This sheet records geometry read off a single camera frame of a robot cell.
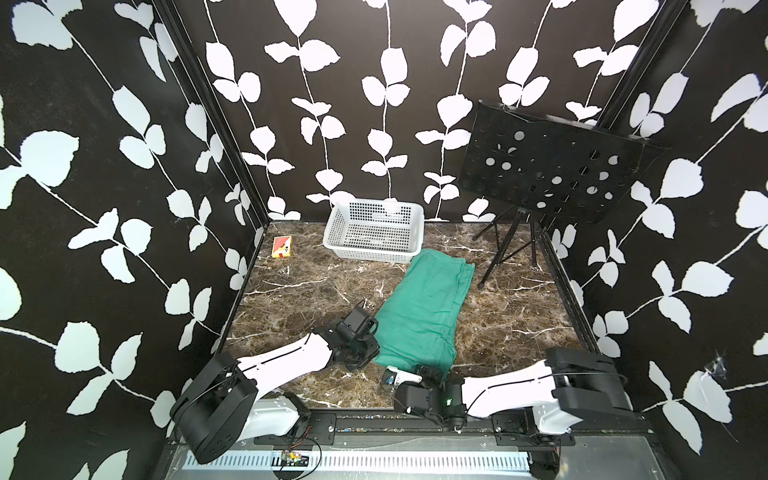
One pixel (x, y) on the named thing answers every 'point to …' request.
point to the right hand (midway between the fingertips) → (412, 367)
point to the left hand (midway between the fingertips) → (382, 347)
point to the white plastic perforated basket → (380, 230)
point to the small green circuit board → (292, 459)
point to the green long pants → (420, 320)
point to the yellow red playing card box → (281, 246)
